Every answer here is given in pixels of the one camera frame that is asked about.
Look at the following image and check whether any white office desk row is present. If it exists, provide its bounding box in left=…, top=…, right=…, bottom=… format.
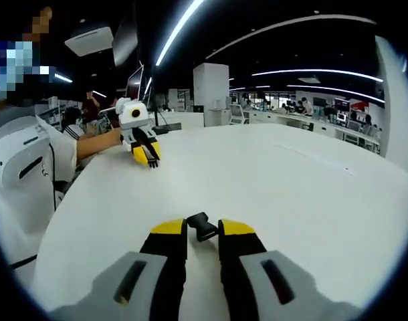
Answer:
left=250, top=109, right=382, bottom=155

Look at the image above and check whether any thin-edged computer monitor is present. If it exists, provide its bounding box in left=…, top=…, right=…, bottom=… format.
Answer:
left=126, top=64, right=146, bottom=102

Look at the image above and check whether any white ceiling air conditioner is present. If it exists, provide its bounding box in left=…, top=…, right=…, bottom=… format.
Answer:
left=64, top=25, right=114, bottom=58

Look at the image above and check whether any white office chair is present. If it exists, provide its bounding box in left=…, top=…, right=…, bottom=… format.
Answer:
left=229, top=103, right=251, bottom=126

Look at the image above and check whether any white chest-worn device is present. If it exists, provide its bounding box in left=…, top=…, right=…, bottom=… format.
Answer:
left=0, top=106, right=55, bottom=218

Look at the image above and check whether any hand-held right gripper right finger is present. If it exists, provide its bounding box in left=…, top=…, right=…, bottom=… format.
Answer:
left=217, top=219, right=325, bottom=321

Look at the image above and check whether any black plastic buckle socket part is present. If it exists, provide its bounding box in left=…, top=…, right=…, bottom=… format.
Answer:
left=186, top=212, right=219, bottom=243

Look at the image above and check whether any black tripod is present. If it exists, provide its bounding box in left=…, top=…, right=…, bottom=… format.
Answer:
left=152, top=93, right=183, bottom=135

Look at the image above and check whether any long ceiling light strip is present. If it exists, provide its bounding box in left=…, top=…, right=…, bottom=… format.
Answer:
left=155, top=0, right=205, bottom=67

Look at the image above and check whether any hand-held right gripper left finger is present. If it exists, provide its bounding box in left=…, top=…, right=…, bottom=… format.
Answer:
left=86, top=217, right=188, bottom=321

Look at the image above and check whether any person's white shirt sleeve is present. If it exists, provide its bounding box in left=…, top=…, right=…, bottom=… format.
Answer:
left=48, top=130, right=79, bottom=201

